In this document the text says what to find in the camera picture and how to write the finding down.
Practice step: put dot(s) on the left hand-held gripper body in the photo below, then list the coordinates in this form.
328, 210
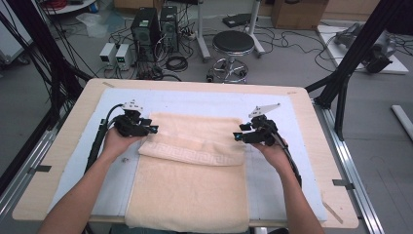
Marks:
130, 125

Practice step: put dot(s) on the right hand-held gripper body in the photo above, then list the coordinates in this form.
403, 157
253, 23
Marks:
263, 130

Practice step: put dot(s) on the cream towel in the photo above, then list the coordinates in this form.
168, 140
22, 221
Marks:
188, 182

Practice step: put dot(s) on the person's left hand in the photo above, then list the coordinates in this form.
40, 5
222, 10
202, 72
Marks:
118, 143

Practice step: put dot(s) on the person's right hand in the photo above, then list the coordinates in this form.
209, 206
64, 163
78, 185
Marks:
274, 156

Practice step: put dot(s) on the white foam mat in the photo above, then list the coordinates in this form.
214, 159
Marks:
201, 100

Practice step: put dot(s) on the white power supply unit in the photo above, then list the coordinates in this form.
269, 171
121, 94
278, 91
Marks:
124, 57
107, 53

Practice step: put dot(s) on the black round stool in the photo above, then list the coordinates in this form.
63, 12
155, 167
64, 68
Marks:
233, 42

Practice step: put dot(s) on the large black computer tower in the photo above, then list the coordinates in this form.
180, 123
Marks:
144, 32

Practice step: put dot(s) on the slim black computer tower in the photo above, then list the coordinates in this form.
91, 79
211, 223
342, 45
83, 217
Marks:
169, 27

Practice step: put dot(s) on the white desk leg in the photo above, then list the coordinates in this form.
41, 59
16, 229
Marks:
202, 35
255, 29

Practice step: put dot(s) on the white power strip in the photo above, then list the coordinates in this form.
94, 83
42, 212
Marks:
191, 35

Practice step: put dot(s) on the clear plastic bag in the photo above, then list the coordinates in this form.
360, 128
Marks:
95, 24

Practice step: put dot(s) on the black flat device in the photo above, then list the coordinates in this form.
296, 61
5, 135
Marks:
236, 20

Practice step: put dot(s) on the thin wooden strip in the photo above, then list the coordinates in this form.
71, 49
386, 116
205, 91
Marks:
332, 212

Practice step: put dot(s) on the cardboard box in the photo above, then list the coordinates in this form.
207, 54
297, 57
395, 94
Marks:
298, 14

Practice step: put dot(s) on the white board with robot parts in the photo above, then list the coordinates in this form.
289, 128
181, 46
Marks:
367, 48

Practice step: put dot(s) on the round white table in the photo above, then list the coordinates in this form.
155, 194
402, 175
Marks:
69, 7

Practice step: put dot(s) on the white tube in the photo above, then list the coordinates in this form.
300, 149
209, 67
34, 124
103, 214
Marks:
402, 120

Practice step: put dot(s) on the white panel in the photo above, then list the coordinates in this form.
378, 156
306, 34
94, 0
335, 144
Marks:
11, 39

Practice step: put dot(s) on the aluminium rail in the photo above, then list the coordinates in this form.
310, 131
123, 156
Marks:
349, 162
29, 162

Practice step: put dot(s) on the black metal frame post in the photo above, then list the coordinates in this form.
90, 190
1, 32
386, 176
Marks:
354, 55

